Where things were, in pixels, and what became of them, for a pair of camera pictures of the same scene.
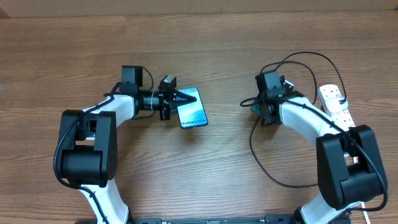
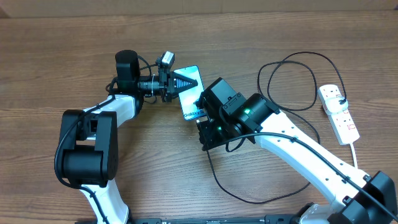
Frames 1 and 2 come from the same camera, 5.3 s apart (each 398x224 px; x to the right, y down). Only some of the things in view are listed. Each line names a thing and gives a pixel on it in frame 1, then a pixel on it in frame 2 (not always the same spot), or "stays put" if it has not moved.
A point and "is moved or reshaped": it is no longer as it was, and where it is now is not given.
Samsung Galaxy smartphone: x=192 y=114 is moved or reshaped
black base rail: x=268 y=219 stays put
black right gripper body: x=258 y=108 → x=219 y=133
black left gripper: x=167 y=95 → x=168 y=84
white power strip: x=341 y=119 stays put
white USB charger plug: x=333 y=105 stays put
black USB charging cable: x=282 y=61 → x=245 y=200
